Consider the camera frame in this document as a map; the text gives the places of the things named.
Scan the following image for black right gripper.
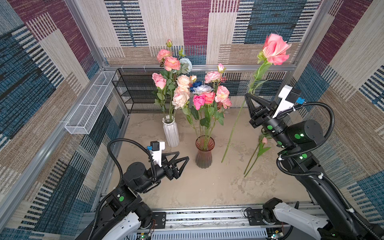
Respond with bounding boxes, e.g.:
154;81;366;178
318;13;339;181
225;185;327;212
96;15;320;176
244;92;294;149

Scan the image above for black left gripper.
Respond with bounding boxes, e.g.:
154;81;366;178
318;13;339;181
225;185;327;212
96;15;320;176
136;151;187;195

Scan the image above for white ribbed ceramic vase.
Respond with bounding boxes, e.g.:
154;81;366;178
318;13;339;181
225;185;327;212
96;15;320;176
163;115;180;148

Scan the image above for red ribbed glass vase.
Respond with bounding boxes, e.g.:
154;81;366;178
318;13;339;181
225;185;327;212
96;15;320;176
195;136;215;169

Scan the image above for dark pink rose stem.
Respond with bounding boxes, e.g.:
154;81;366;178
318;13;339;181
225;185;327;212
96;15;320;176
203;92;215;149

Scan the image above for bright magenta rose stem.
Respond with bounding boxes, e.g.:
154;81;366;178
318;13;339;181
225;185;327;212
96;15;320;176
191;95;205;136

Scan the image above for cream white rose stem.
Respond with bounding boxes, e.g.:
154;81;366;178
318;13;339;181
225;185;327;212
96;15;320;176
172;91;198;137

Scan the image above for large blush pink rose stem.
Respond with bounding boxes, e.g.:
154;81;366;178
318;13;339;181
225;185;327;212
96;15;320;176
175;86;190;96

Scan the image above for white and pale blue rose stem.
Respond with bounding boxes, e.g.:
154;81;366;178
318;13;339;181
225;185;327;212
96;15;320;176
178;49;193;76

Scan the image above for pink peony double stem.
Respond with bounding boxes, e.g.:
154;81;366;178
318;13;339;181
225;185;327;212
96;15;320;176
157;39;181;121

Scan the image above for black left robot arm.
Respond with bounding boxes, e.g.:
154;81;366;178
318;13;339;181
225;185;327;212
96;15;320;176
77;152;190;240

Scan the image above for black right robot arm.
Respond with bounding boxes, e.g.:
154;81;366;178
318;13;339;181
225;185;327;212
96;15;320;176
245;94;384;240

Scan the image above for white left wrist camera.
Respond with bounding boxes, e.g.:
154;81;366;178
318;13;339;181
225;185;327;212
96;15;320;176
147;141;166;167

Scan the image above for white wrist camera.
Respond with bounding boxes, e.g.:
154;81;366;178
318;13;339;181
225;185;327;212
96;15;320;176
273;85;305;118
147;141;166;167

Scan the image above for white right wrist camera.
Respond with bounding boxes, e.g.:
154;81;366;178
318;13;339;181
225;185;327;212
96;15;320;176
273;85;305;118

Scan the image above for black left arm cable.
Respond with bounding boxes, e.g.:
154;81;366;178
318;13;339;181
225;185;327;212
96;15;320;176
86;137;158;240

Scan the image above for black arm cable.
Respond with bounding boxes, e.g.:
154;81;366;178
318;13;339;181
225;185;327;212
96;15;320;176
275;101;384;240
86;137;158;240

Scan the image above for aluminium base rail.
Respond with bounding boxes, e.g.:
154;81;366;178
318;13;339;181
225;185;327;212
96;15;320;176
74;203;343;240

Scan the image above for black wire mesh shelf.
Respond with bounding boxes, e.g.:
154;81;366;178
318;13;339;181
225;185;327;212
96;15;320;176
112;68;170;114

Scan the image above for white wire mesh basket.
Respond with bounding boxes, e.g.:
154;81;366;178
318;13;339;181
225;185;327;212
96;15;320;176
65;71;115;135

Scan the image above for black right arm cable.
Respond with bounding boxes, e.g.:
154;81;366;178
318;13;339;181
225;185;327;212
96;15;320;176
275;101;384;240

